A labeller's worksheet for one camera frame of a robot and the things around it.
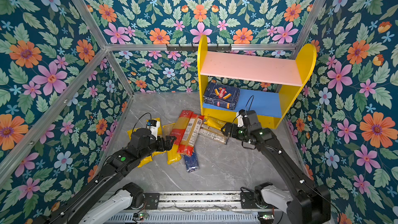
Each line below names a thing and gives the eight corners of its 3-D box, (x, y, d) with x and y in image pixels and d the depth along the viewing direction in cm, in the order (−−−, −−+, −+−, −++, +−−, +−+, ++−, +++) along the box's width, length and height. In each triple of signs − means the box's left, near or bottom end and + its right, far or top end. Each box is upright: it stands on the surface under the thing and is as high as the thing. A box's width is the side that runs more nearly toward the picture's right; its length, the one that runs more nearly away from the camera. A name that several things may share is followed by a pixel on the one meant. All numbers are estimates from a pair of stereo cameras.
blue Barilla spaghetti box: (187, 173, 84) (186, 171, 81) (184, 157, 90) (183, 155, 87) (199, 169, 85) (199, 167, 82) (195, 154, 91) (195, 151, 88)
